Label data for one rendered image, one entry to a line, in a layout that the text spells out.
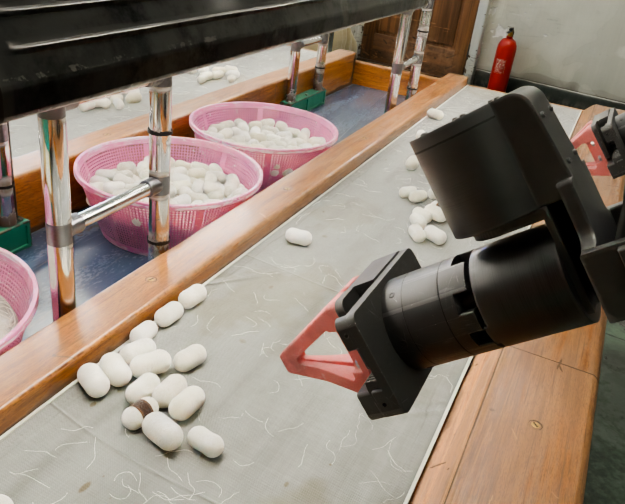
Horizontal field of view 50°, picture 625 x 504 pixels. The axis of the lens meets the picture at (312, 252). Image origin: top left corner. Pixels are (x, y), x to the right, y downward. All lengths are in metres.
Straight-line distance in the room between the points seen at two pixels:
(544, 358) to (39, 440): 0.46
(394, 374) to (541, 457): 0.23
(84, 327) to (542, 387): 0.43
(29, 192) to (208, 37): 0.62
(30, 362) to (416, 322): 0.36
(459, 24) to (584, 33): 0.90
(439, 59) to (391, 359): 5.17
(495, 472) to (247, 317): 0.30
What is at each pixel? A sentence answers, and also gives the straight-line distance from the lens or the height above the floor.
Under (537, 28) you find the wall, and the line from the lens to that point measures 5.34.
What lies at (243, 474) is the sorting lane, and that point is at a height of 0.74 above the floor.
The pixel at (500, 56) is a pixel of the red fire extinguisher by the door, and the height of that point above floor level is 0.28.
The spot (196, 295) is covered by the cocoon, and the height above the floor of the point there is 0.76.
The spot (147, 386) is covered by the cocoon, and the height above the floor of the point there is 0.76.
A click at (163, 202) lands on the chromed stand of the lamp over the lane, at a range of 0.75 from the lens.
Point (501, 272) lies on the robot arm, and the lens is 0.35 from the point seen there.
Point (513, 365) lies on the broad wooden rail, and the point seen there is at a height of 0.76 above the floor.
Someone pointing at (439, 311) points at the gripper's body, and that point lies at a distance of 0.37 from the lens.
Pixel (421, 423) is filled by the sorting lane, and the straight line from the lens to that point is 0.62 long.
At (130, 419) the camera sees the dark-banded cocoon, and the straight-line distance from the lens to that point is 0.56.
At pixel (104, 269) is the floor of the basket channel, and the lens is 0.92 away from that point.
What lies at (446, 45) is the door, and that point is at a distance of 5.50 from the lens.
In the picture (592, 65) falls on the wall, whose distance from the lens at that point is 5.29.
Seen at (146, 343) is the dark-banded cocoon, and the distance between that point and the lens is 0.63.
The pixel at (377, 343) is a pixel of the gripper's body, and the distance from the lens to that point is 0.37.
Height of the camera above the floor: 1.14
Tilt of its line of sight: 28 degrees down
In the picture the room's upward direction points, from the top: 8 degrees clockwise
